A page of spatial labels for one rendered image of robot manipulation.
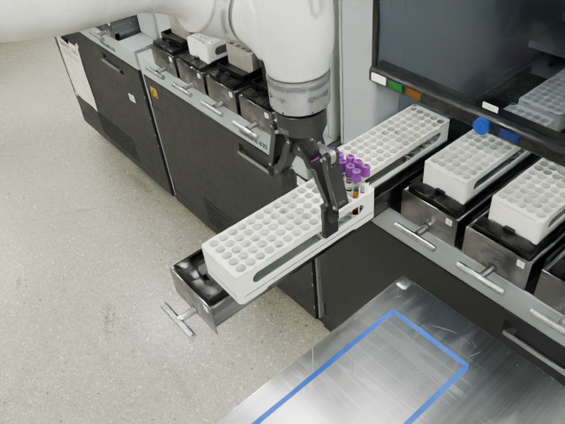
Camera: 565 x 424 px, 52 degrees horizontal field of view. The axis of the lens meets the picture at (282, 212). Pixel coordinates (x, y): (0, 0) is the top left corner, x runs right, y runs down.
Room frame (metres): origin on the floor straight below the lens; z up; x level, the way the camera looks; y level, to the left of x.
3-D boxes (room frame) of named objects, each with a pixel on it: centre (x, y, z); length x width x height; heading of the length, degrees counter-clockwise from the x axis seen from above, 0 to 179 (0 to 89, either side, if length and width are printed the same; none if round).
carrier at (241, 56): (1.45, 0.06, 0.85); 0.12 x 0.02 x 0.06; 37
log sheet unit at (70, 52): (2.36, 0.84, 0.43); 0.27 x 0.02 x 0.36; 36
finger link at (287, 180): (0.77, -0.01, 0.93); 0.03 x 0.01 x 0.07; 125
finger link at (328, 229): (0.69, -0.07, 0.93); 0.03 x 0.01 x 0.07; 125
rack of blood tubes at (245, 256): (0.71, -0.01, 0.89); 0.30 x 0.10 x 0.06; 125
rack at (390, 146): (0.97, -0.23, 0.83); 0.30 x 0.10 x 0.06; 126
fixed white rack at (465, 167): (0.93, -0.43, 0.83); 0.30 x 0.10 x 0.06; 126
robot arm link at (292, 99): (0.73, -0.04, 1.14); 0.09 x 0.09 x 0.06
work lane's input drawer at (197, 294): (0.87, -0.08, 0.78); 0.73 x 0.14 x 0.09; 126
